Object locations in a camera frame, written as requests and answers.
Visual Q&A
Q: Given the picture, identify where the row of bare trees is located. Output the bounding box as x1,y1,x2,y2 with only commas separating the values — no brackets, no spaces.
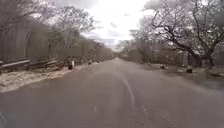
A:
0,0,115,67
116,0,224,68

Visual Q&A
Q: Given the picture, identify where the grey asphalt road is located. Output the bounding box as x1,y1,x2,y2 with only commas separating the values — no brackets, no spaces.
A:
0,57,224,128

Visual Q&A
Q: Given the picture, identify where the white and black marker stone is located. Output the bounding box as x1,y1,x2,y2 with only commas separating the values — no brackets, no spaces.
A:
185,64,194,75
67,59,76,71

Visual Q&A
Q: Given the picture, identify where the pale sandy roadside strip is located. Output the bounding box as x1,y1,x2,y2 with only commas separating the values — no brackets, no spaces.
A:
0,60,101,94

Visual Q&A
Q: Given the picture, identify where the large bare spreading tree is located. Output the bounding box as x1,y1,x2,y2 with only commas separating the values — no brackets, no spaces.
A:
145,0,224,68

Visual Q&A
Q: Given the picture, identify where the pile of fallen logs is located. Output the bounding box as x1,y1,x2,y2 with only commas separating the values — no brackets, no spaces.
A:
0,57,68,72

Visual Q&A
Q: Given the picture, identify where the brown dirt roadside strip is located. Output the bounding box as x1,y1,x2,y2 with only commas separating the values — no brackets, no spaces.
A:
138,61,224,82

